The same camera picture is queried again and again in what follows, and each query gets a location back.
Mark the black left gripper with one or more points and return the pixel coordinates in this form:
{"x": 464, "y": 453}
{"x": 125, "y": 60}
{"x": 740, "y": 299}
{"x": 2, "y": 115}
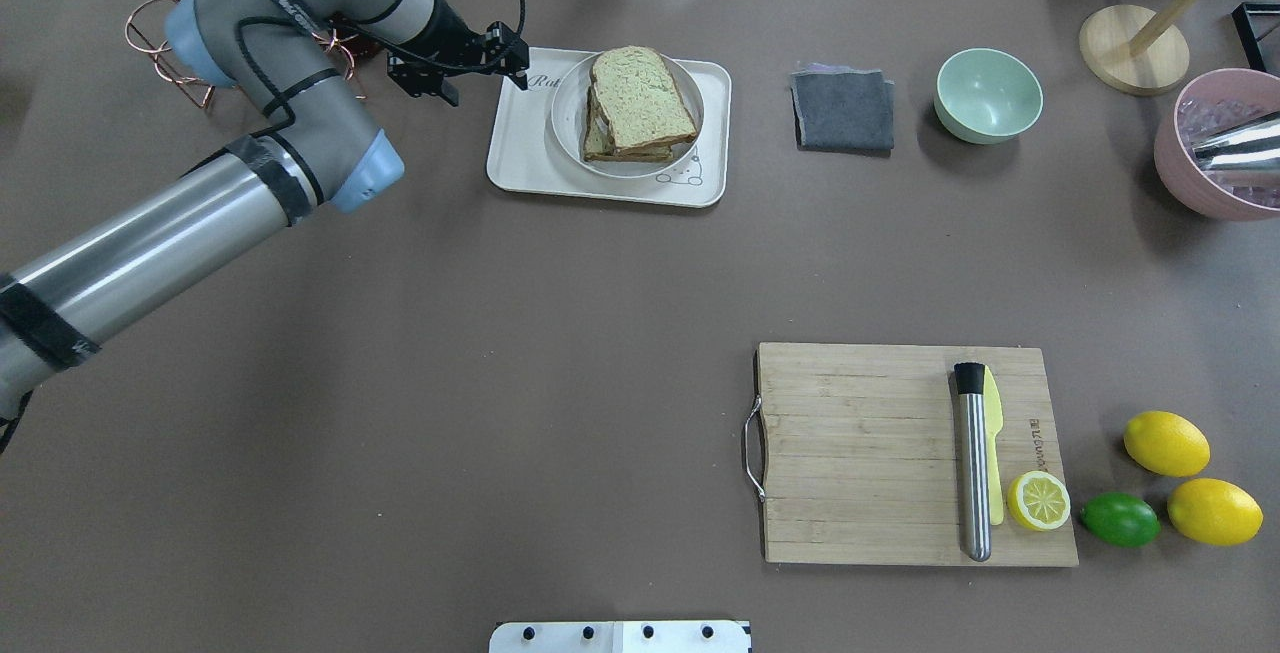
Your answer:
{"x": 447, "y": 31}

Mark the white round plate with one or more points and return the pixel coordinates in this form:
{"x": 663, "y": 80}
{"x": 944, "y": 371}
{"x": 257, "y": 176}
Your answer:
{"x": 569, "y": 120}

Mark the plain bread slice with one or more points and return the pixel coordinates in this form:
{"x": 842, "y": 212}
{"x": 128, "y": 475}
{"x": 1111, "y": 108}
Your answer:
{"x": 640, "y": 100}

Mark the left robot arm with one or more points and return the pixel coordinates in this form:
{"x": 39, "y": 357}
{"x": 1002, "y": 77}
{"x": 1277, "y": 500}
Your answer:
{"x": 320, "y": 147}

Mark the cream rabbit tray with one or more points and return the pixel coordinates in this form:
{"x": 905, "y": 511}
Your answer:
{"x": 524, "y": 155}

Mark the bread slice with egg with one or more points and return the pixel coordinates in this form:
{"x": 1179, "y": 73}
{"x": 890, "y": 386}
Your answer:
{"x": 596, "y": 146}

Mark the grey folded cloth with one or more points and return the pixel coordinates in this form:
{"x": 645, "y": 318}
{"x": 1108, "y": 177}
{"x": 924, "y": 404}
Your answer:
{"x": 842, "y": 109}

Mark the mint green bowl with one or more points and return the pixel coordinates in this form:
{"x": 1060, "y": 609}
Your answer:
{"x": 985, "y": 96}

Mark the bamboo cutting board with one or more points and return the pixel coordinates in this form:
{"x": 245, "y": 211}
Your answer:
{"x": 859, "y": 460}

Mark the yellow plastic knife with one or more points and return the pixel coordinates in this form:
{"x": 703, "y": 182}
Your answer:
{"x": 994, "y": 421}

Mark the wooden mug stand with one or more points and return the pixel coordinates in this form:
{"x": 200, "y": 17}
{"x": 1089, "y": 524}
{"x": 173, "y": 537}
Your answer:
{"x": 1136, "y": 50}

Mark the half lemon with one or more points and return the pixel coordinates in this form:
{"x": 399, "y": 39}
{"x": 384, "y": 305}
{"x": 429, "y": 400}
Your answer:
{"x": 1039, "y": 501}

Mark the pink bowl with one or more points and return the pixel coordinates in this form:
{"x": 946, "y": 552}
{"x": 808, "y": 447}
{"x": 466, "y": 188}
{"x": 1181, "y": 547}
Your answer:
{"x": 1173, "y": 165}

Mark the ice cubes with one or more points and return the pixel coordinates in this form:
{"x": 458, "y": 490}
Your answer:
{"x": 1198, "y": 119}

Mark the metal ice scoop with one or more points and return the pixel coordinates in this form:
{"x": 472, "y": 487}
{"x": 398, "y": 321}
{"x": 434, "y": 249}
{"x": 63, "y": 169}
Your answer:
{"x": 1253, "y": 145}

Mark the yellow lemon upper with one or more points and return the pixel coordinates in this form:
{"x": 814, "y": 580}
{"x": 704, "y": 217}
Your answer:
{"x": 1165, "y": 443}

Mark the yellow lemon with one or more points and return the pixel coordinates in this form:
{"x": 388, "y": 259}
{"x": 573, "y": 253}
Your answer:
{"x": 1214, "y": 512}
{"x": 1165, "y": 443}

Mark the green lime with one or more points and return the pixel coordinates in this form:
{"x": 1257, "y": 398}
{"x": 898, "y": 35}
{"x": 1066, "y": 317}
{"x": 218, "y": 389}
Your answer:
{"x": 1120, "y": 519}

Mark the yellow lemon lower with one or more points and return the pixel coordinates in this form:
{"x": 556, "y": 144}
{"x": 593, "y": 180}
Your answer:
{"x": 1214, "y": 512}

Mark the copper wire bottle rack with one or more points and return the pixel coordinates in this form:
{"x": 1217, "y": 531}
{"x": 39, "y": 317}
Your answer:
{"x": 144, "y": 33}

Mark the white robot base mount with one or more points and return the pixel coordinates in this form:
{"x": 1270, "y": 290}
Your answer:
{"x": 694, "y": 635}

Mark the black frame object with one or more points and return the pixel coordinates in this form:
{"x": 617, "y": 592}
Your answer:
{"x": 1257, "y": 25}

